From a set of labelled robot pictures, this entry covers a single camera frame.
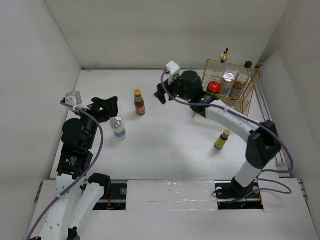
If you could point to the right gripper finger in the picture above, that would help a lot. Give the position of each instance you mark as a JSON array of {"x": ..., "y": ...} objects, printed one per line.
[
  {"x": 160, "y": 97},
  {"x": 160, "y": 88}
]

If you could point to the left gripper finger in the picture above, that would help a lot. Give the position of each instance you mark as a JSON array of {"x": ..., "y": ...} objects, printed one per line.
[
  {"x": 102, "y": 103},
  {"x": 112, "y": 106}
]

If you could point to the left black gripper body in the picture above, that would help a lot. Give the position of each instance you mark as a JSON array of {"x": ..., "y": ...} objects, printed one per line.
[{"x": 99, "y": 114}]

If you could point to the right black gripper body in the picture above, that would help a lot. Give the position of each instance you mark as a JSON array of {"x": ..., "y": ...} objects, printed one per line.
[{"x": 176, "y": 89}]

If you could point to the blue-label salt shaker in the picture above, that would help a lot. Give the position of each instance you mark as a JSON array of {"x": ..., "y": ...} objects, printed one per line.
[{"x": 118, "y": 127}]

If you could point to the yellow-cap brown sauce bottle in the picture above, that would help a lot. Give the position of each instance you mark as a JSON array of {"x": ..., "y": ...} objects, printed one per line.
[{"x": 139, "y": 102}]

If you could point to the red-lid sauce jar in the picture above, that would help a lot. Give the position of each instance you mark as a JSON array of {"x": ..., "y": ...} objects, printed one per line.
[{"x": 214, "y": 87}]

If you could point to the silver-lid white shaker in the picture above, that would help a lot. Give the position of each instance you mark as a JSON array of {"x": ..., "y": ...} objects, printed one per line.
[{"x": 226, "y": 83}]

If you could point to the glass oil dispenser bottle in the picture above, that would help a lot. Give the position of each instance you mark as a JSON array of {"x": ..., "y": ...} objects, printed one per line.
[{"x": 223, "y": 66}]

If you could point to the black-cap vinegar bottle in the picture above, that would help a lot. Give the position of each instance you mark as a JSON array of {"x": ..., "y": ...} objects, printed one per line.
[{"x": 240, "y": 81}]

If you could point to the small yellow-label bottle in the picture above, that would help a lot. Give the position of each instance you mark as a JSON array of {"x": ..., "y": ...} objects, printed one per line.
[{"x": 221, "y": 141}]

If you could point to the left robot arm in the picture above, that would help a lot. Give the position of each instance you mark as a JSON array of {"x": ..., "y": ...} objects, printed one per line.
[{"x": 75, "y": 197}]

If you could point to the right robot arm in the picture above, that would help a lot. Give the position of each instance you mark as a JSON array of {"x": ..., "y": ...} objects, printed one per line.
[{"x": 261, "y": 138}]

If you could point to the white foam block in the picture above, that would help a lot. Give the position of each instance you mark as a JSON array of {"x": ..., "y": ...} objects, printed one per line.
[{"x": 171, "y": 195}]

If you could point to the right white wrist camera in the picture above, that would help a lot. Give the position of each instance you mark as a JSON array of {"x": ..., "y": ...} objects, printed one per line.
[{"x": 172, "y": 68}]

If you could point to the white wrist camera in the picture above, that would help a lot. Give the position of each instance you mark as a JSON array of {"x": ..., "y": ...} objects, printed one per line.
[
  {"x": 172, "y": 68},
  {"x": 73, "y": 98}
]

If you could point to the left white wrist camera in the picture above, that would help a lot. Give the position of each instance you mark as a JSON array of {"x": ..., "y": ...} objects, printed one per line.
[{"x": 73, "y": 98}]

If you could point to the yellow wire basket rack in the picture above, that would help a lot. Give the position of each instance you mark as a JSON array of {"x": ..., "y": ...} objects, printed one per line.
[{"x": 212, "y": 73}]

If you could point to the black metal rail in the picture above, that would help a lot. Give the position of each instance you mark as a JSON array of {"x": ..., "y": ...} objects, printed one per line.
[{"x": 115, "y": 200}]

